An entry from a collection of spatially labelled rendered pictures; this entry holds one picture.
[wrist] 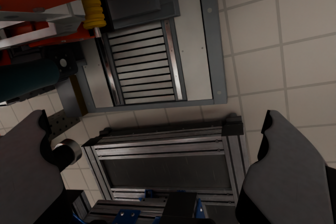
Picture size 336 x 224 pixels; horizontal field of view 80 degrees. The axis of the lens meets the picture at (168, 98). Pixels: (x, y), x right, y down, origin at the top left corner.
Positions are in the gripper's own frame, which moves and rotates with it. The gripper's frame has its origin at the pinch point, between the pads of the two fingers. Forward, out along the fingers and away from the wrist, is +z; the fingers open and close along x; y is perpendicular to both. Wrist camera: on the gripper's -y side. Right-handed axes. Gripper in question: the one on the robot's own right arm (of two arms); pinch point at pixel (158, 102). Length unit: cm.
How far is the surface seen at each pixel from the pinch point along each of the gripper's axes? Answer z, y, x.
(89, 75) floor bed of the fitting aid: 93, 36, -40
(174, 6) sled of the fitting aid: 74, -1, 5
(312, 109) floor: 65, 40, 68
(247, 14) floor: 81, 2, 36
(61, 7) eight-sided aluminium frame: 14.7, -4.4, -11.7
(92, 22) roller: 41.5, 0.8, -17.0
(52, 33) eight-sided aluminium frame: 34.7, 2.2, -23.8
